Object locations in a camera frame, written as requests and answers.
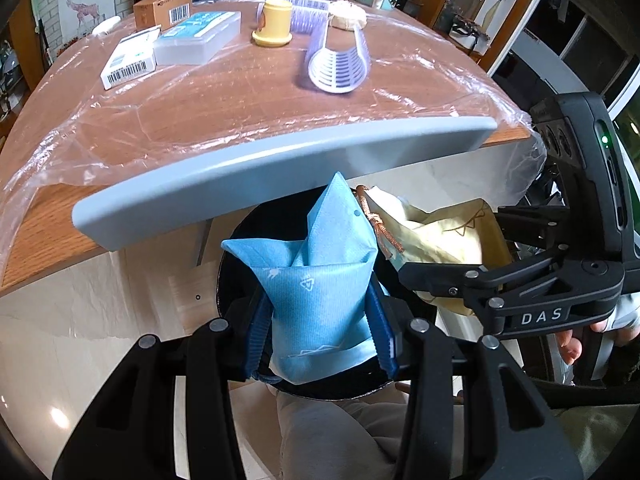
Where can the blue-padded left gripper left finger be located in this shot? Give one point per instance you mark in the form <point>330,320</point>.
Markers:
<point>258,340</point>

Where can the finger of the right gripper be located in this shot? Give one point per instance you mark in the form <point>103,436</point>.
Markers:
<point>537,226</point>
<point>521,282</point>

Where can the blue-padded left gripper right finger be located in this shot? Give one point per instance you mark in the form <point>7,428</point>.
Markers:
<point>382,331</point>

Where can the cream yellow drawstring pouch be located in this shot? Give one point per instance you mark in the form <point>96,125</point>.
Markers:
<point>465,233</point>

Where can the light blue drawstring pouch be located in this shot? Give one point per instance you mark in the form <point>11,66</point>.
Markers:
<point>317,288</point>

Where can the white medicine box barcode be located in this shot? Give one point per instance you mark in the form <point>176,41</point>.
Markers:
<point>133,57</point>

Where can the person's right hand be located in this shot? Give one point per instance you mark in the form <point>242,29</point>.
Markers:
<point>624,322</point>

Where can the person's grey trouser leg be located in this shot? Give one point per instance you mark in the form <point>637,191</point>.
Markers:
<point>351,439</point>

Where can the grey table edge guard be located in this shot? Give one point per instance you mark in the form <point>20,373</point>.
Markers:
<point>218,182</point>

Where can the beige round puff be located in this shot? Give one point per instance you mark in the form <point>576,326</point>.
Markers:
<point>346,15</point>

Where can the clear plastic case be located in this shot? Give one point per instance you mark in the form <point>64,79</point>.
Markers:
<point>197,39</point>

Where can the brown cardboard box barcode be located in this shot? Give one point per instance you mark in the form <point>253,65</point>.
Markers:
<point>163,13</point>

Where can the deer painting with flowers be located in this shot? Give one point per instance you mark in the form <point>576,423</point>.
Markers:
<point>66,20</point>

